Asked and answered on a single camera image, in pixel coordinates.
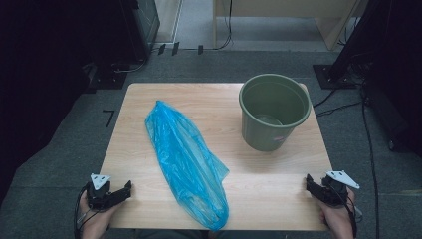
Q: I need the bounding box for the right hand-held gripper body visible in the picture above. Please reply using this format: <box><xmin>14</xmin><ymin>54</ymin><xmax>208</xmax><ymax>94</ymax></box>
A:
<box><xmin>318</xmin><ymin>169</ymin><xmax>361</xmax><ymax>207</ymax></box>

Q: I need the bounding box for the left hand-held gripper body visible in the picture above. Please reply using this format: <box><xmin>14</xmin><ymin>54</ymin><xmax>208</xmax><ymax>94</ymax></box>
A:
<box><xmin>85</xmin><ymin>173</ymin><xmax>115</xmax><ymax>211</ymax></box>

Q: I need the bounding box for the green plastic bucket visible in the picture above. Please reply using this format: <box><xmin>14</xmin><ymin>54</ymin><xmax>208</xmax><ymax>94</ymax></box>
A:
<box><xmin>238</xmin><ymin>73</ymin><xmax>313</xmax><ymax>152</ymax></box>

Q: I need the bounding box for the blue plastic bag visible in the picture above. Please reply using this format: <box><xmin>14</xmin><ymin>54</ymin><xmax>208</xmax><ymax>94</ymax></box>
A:
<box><xmin>144</xmin><ymin>100</ymin><xmax>231</xmax><ymax>232</ymax></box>

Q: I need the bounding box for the person's left hand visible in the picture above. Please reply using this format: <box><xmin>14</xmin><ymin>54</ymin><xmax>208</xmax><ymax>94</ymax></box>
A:
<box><xmin>79</xmin><ymin>191</ymin><xmax>118</xmax><ymax>233</ymax></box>

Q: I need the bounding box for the person's right hand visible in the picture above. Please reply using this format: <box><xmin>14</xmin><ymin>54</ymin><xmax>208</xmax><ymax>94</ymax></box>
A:
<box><xmin>319</xmin><ymin>188</ymin><xmax>357</xmax><ymax>233</ymax></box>

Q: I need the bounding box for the yellow floor tape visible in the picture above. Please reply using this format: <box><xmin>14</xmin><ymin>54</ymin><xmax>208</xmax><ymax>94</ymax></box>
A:
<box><xmin>396</xmin><ymin>188</ymin><xmax>422</xmax><ymax>197</ymax></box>

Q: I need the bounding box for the dark square floor plate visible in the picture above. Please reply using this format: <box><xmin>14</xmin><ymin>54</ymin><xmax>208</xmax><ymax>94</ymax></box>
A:
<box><xmin>94</xmin><ymin>70</ymin><xmax>127</xmax><ymax>91</ymax></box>

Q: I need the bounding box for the dark curtain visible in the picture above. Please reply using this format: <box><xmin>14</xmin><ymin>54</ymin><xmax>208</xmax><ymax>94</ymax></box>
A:
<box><xmin>0</xmin><ymin>0</ymin><xmax>133</xmax><ymax>207</ymax></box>

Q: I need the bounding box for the black slanted stand column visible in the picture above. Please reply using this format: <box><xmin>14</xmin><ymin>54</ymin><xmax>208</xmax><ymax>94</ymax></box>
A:
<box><xmin>327</xmin><ymin>0</ymin><xmax>392</xmax><ymax>81</ymax></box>

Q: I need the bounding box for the dark cabinet with glass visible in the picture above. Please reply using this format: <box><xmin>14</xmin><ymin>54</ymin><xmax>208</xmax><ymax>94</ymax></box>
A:
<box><xmin>120</xmin><ymin>0</ymin><xmax>161</xmax><ymax>64</ymax></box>

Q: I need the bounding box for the light wooden desk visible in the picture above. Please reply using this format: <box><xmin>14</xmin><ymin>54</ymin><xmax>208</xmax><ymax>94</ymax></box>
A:
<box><xmin>212</xmin><ymin>0</ymin><xmax>369</xmax><ymax>52</ymax></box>

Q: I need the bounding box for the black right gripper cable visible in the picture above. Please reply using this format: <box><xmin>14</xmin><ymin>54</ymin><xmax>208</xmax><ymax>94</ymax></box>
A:
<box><xmin>331</xmin><ymin>188</ymin><xmax>363</xmax><ymax>239</ymax></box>

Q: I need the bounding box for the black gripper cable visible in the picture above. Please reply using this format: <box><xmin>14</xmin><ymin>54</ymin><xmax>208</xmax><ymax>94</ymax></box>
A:
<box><xmin>73</xmin><ymin>185</ymin><xmax>101</xmax><ymax>239</ymax></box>
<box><xmin>331</xmin><ymin>188</ymin><xmax>363</xmax><ymax>239</ymax></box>

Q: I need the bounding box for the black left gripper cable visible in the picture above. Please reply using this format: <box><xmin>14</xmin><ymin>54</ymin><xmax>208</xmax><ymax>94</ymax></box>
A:
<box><xmin>73</xmin><ymin>185</ymin><xmax>101</xmax><ymax>239</ymax></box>

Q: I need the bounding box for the long black floor cable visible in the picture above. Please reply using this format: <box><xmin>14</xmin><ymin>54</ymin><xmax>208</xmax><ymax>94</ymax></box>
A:
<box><xmin>360</xmin><ymin>86</ymin><xmax>381</xmax><ymax>239</ymax></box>

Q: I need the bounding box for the wavy black floor cable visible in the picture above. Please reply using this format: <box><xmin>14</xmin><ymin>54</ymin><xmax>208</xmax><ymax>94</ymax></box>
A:
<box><xmin>316</xmin><ymin>101</ymin><xmax>362</xmax><ymax>118</ymax></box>

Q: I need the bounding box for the short black floor cable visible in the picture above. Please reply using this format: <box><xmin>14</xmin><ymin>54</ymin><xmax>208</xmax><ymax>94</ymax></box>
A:
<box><xmin>313</xmin><ymin>89</ymin><xmax>337</xmax><ymax>109</ymax></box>

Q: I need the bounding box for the black stand base plate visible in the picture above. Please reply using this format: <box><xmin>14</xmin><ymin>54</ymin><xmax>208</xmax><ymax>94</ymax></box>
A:
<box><xmin>313</xmin><ymin>64</ymin><xmax>357</xmax><ymax>91</ymax></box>

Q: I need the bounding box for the grey looped floor cable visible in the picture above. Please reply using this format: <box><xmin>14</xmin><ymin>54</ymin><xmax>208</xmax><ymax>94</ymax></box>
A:
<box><xmin>110</xmin><ymin>59</ymin><xmax>147</xmax><ymax>74</ymax></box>

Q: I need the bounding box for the black hanging cable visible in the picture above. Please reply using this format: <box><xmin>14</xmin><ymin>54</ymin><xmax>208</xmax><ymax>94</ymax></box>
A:
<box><xmin>217</xmin><ymin>0</ymin><xmax>234</xmax><ymax>51</ymax></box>

